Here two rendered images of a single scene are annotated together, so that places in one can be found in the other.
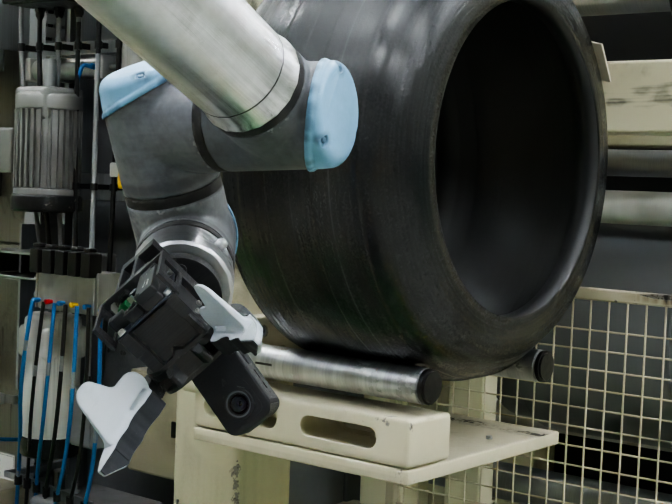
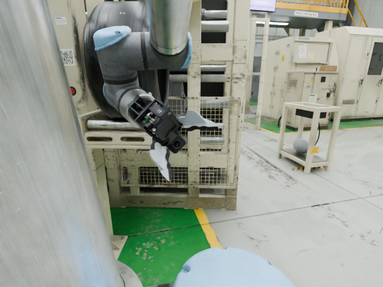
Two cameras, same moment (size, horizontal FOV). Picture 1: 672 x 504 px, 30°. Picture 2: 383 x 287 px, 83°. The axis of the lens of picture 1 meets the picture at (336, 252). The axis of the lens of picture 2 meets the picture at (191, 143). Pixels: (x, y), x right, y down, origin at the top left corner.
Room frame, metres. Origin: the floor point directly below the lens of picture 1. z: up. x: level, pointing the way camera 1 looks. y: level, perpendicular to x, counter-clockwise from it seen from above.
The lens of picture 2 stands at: (0.54, 0.36, 1.13)
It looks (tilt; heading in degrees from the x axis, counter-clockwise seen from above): 17 degrees down; 324
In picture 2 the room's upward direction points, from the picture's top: straight up
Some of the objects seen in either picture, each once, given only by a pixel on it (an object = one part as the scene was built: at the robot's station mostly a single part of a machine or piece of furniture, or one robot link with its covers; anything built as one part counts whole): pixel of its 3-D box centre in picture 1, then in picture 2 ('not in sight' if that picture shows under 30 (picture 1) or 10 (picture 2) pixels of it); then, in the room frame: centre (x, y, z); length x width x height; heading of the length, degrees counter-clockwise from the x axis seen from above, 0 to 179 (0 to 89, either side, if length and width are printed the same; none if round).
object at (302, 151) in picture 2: not in sight; (305, 135); (1.88, -2.48, 0.40); 0.60 x 0.35 x 0.80; 158
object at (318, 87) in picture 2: not in sight; (308, 100); (2.99, -4.68, 0.62); 0.91 x 0.58 x 1.25; 68
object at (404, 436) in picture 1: (316, 418); (121, 136); (1.61, 0.02, 0.84); 0.36 x 0.09 x 0.06; 51
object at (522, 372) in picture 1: (442, 352); not in sight; (1.83, -0.16, 0.90); 0.35 x 0.05 x 0.05; 51
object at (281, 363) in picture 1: (321, 369); (121, 124); (1.61, 0.01, 0.90); 0.35 x 0.05 x 0.05; 51
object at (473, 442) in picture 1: (379, 433); (130, 136); (1.72, -0.07, 0.80); 0.37 x 0.36 x 0.02; 141
